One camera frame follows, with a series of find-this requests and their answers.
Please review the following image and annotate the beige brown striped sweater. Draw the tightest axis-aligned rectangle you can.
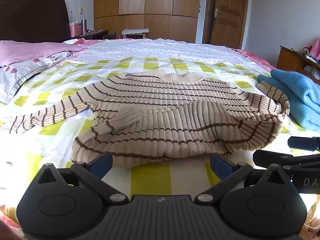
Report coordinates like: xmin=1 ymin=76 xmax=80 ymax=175
xmin=0 ymin=71 xmax=290 ymax=169

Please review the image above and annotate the pink box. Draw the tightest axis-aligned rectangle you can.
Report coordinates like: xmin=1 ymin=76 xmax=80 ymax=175
xmin=69 ymin=22 xmax=83 ymax=37

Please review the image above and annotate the yellow white checked bed sheet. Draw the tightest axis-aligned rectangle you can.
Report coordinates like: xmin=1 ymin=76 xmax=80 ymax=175
xmin=0 ymin=38 xmax=320 ymax=240

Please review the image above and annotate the pink floral bed cover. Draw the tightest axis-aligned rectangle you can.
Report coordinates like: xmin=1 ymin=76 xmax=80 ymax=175
xmin=64 ymin=37 xmax=278 ymax=72

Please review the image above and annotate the stool with white cloth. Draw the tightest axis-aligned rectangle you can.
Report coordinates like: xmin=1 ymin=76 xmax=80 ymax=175
xmin=122 ymin=27 xmax=150 ymax=39

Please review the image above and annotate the dark nightstand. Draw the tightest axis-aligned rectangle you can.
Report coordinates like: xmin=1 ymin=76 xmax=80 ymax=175
xmin=82 ymin=29 xmax=117 ymax=40

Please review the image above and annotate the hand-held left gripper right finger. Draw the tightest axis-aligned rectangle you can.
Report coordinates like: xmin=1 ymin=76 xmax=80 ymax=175
xmin=195 ymin=153 xmax=293 ymax=204

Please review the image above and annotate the wooden wardrobe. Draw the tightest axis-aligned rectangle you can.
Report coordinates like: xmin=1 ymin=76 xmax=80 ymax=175
xmin=93 ymin=0 xmax=202 ymax=40

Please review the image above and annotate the wooden door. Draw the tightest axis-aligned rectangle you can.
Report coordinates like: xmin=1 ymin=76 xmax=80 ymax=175
xmin=202 ymin=0 xmax=250 ymax=49

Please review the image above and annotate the dark wooden headboard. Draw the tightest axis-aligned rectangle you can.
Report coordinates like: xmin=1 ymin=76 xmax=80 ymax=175
xmin=0 ymin=0 xmax=70 ymax=43

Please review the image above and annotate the pink clothes pile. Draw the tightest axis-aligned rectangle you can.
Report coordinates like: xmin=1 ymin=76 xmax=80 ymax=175
xmin=303 ymin=38 xmax=320 ymax=64

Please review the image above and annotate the folded blue knitted cloth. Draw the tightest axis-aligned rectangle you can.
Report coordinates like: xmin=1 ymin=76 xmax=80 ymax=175
xmin=257 ymin=69 xmax=320 ymax=132

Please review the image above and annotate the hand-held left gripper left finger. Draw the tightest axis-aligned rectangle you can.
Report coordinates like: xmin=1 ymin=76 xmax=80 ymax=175
xmin=32 ymin=152 xmax=129 ymax=204

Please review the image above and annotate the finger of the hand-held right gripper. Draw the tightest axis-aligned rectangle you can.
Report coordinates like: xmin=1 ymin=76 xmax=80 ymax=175
xmin=253 ymin=150 xmax=320 ymax=171
xmin=287 ymin=136 xmax=320 ymax=152

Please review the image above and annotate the pink pillow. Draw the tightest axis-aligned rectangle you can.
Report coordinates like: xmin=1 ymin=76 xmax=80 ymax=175
xmin=0 ymin=40 xmax=88 ymax=67

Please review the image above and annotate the grey white printed pillow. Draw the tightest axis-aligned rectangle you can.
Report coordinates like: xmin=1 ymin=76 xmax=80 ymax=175
xmin=0 ymin=51 xmax=73 ymax=104

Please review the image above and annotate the wooden side cabinet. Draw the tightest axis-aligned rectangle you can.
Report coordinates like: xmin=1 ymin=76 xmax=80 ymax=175
xmin=277 ymin=45 xmax=320 ymax=84

